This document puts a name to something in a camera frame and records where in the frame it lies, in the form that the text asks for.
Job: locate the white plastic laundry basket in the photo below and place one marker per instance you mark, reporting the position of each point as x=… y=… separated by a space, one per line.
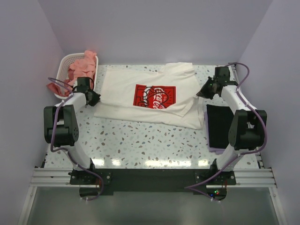
x=71 y=67

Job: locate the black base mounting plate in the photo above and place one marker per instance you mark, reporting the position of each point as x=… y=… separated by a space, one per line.
x=110 y=181

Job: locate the folded lavender t-shirt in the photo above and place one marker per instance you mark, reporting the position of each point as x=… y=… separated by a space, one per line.
x=216 y=150

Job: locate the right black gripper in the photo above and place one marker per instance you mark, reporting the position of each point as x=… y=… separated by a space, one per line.
x=203 y=93

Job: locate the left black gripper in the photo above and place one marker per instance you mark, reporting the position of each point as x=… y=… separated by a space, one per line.
x=96 y=100

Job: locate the white t-shirt red print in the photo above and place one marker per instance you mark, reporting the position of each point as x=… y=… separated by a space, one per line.
x=167 y=96

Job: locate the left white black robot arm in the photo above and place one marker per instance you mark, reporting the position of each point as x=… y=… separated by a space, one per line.
x=61 y=129

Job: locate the pink crumpled t-shirt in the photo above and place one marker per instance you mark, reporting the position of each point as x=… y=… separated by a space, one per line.
x=78 y=65

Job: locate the folded black t-shirt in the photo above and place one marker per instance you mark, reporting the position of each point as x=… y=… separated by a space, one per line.
x=219 y=119

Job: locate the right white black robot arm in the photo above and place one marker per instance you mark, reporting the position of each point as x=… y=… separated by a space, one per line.
x=247 y=133

